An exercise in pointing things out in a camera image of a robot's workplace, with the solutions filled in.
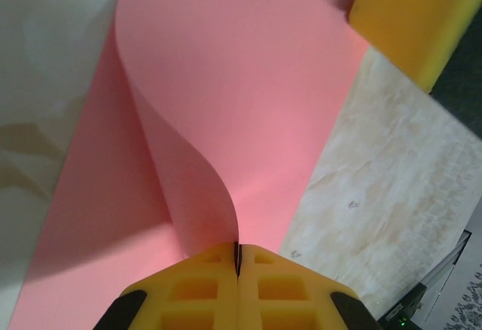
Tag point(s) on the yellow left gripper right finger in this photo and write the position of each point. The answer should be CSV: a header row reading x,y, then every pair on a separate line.
x,y
278,288

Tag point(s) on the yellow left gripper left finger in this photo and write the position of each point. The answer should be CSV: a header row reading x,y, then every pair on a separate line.
x,y
203,288

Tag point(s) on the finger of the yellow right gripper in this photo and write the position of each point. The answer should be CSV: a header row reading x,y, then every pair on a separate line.
x,y
414,17

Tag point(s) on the pink cloth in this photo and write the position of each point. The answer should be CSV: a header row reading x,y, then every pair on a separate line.
x,y
226,100

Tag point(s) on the circuit board with green light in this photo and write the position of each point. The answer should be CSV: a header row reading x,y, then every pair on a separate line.
x,y
404,311

